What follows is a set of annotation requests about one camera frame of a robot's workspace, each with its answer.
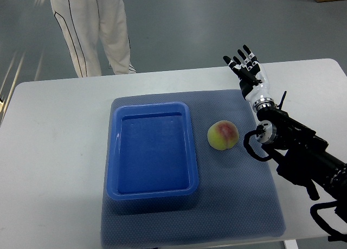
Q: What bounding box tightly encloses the blue plastic tray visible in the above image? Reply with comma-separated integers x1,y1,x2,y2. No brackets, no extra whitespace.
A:
106,102,199,201

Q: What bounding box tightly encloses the blue grey textured mat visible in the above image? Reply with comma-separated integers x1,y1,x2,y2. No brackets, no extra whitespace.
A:
101,90,285,248

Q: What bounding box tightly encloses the person in white trousers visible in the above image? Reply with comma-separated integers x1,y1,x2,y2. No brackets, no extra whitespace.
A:
50,0,136,78

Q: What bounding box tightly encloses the yellow red peach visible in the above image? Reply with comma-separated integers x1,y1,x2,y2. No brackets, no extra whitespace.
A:
207,120,239,151

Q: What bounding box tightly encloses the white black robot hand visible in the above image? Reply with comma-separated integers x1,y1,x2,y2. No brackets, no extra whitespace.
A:
223,45,275,112

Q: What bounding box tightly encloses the white table leg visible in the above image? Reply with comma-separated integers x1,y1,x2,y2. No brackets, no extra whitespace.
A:
283,239,299,249

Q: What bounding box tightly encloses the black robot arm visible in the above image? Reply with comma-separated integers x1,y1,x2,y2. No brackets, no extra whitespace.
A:
254,97,346,241

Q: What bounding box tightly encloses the black cable loop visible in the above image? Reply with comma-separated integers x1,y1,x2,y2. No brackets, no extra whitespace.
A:
243,129,274,162

